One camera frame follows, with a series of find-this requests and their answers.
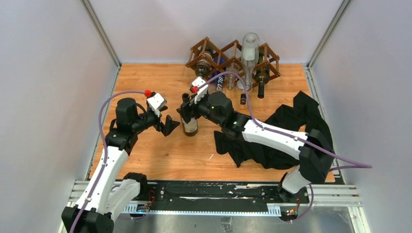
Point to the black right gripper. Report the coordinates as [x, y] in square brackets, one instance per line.
[189, 108]

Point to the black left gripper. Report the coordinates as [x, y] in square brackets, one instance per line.
[162, 124]

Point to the dark green wine bottle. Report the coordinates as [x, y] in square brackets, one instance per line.
[190, 125]

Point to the brown bottle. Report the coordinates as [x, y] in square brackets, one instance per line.
[203, 66]

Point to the tall clear glass bottle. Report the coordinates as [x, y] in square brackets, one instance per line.
[249, 59]

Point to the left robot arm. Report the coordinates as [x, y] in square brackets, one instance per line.
[99, 206]

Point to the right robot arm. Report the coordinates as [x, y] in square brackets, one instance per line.
[312, 150]

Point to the blue labelled clear bottle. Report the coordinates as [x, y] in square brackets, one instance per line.
[218, 82]

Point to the small clear glass bottle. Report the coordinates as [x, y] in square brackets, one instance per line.
[230, 77]

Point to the dark green bottle right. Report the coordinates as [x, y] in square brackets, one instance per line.
[261, 77]

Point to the brown wooden wine rack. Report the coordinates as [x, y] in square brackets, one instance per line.
[232, 54]

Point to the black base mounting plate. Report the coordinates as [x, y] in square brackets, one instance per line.
[214, 198]

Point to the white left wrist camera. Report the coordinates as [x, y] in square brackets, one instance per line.
[156, 103]

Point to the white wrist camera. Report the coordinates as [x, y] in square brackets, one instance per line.
[199, 88]
[156, 103]

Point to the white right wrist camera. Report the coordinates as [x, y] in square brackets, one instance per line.
[199, 88]

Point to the aluminium frame rail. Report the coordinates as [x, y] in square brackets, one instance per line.
[321, 195]

